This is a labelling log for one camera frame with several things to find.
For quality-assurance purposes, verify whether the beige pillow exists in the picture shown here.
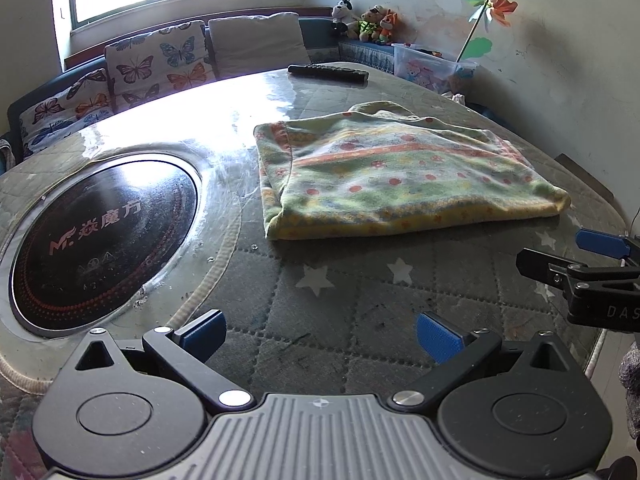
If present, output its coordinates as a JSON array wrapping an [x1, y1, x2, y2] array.
[[207, 11, 308, 78]]

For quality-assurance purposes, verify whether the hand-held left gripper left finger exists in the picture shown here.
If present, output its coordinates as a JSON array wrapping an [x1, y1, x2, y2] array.
[[74, 308, 256, 408]]

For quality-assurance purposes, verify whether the blue sofa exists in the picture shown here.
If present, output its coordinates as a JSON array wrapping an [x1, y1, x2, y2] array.
[[0, 15, 481, 166]]

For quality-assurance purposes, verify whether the large butterfly print pillow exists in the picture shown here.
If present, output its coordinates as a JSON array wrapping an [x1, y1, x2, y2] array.
[[104, 20, 217, 111]]

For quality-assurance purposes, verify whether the small butterfly print pillow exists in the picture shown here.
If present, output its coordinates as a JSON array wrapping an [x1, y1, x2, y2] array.
[[19, 67, 113, 158]]

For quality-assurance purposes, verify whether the brown bear plush toy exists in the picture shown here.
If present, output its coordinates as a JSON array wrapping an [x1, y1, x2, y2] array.
[[357, 6, 386, 43]]

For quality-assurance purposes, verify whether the black remote control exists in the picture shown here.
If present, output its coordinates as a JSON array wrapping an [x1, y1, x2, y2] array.
[[287, 64, 370, 86]]

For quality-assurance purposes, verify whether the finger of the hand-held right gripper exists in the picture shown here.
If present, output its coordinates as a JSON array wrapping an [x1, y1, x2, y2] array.
[[516, 247, 640, 291], [575, 228, 635, 261]]

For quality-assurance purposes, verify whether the colourful pinwheel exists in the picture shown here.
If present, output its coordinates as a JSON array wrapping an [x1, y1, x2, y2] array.
[[455, 0, 519, 63]]

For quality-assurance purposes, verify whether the floral towel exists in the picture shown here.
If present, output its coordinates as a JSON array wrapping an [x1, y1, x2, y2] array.
[[253, 101, 572, 241]]

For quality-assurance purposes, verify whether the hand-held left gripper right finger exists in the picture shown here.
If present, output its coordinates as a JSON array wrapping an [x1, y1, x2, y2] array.
[[391, 311, 573, 406]]

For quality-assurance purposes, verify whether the orange fox plush toy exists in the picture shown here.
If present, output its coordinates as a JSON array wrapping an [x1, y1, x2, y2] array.
[[376, 9, 399, 45]]

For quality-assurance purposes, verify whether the clear plastic storage box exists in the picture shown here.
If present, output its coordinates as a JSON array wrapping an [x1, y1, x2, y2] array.
[[391, 42, 478, 93]]

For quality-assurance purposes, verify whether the black and white plush toy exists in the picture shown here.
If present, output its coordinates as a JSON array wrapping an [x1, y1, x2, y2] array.
[[331, 0, 355, 36]]

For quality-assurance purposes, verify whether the round black induction cooktop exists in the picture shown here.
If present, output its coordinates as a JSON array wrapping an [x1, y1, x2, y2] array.
[[9, 156, 201, 337]]

